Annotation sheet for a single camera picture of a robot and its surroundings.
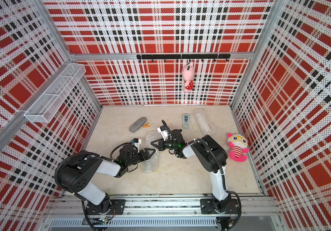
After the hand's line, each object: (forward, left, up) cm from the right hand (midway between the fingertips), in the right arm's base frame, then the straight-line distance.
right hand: (153, 142), depth 90 cm
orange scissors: (+19, +8, -8) cm, 22 cm away
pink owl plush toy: (-2, -54, -2) cm, 54 cm away
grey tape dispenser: (+22, -22, -6) cm, 32 cm away
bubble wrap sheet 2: (-14, 0, -2) cm, 14 cm away
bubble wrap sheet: (+14, -36, -4) cm, 39 cm away
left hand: (-4, 0, -5) cm, 6 cm away
